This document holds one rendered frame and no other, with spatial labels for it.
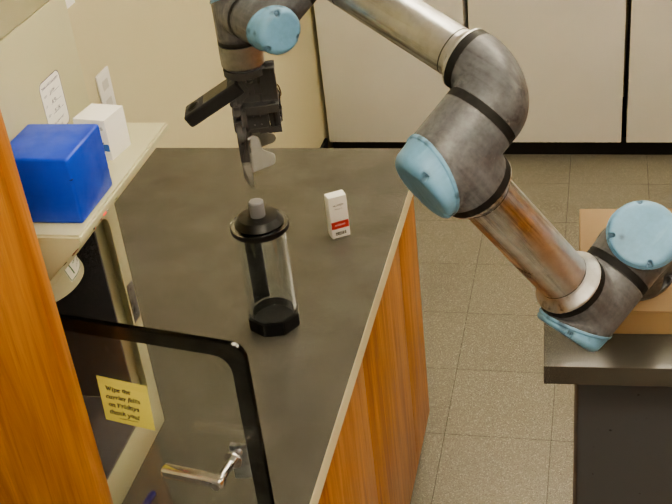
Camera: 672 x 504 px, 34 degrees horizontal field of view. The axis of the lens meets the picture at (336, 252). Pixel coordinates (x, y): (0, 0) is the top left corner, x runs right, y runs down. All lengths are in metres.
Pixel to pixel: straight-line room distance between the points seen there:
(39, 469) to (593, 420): 1.06
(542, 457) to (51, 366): 2.02
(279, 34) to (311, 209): 0.84
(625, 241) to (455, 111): 0.42
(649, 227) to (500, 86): 0.41
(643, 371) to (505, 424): 1.35
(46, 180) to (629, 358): 1.09
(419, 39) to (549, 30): 2.83
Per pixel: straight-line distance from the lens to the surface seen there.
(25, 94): 1.49
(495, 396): 3.39
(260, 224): 1.98
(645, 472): 2.22
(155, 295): 2.29
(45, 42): 1.54
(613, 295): 1.81
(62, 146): 1.39
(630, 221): 1.82
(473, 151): 1.52
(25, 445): 1.51
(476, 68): 1.56
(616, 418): 2.13
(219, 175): 2.71
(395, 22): 1.65
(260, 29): 1.71
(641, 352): 2.02
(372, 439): 2.37
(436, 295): 3.83
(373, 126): 4.70
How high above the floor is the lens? 2.16
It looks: 31 degrees down
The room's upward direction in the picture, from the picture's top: 7 degrees counter-clockwise
